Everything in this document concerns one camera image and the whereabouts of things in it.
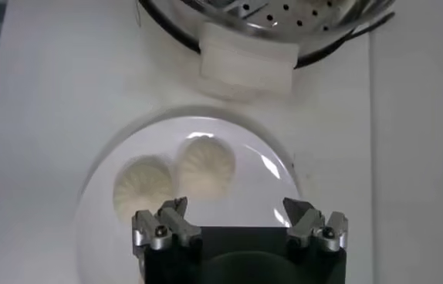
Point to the white steamed baozi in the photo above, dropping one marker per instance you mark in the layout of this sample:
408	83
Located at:
142	189
206	166

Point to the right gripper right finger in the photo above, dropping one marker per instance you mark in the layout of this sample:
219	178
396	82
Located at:
310	227

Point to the white electric cooker pot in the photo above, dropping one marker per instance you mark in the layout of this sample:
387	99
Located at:
244	65

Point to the white round plate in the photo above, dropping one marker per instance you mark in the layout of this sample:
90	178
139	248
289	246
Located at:
248	185

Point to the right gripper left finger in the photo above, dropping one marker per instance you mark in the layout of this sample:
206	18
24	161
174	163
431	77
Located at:
171	227

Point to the stainless steel steamer basket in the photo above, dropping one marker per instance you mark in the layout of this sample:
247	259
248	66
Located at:
283	11

